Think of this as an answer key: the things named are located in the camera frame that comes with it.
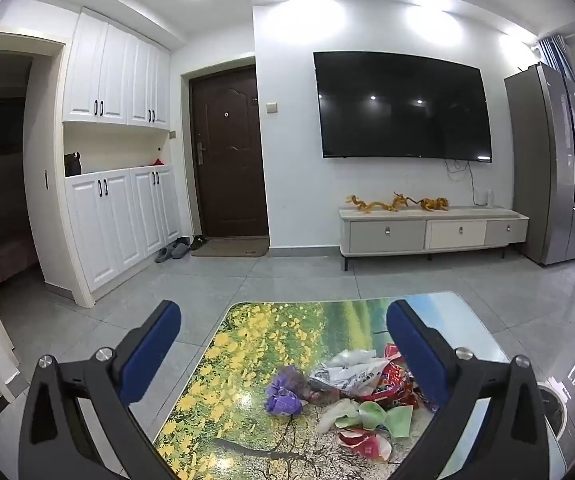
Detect white trash bin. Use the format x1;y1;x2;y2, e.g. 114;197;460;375
537;380;568;436

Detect white wall cabinet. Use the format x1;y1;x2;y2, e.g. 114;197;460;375
62;7;171;128

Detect green and white paper scrap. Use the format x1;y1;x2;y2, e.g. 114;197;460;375
335;400;414;438

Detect brown doormat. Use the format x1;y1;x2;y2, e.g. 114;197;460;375
191;238;271;258

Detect white television cabinet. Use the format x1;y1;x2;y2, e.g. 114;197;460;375
338;205;529;272

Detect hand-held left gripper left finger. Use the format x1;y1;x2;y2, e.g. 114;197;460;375
18;300;183;480

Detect grey refrigerator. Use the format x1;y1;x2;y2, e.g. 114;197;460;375
504;62;575;267

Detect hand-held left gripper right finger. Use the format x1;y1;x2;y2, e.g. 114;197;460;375
385;300;564;480

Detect red and white wrapper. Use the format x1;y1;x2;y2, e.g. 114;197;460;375
338;427;393;463

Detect purple wrapper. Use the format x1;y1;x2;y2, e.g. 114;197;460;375
266;365;313;417

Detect white base cabinet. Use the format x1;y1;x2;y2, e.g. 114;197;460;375
64;164;183;293

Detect television cable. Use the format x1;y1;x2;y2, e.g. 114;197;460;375
442;158;488;206

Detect landscape print coffee table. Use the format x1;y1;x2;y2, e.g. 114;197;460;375
154;291;568;480

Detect red snack wrapper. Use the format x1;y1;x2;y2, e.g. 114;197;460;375
367;342;435;413

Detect brown entrance door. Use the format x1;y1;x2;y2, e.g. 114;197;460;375
189;66;270;239

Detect black wall television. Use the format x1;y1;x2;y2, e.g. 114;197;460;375
313;51;493;163

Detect white printed plastic bag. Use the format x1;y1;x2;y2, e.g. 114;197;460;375
309;350;393;401

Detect blue striped curtain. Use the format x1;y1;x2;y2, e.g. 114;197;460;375
537;35;575;81

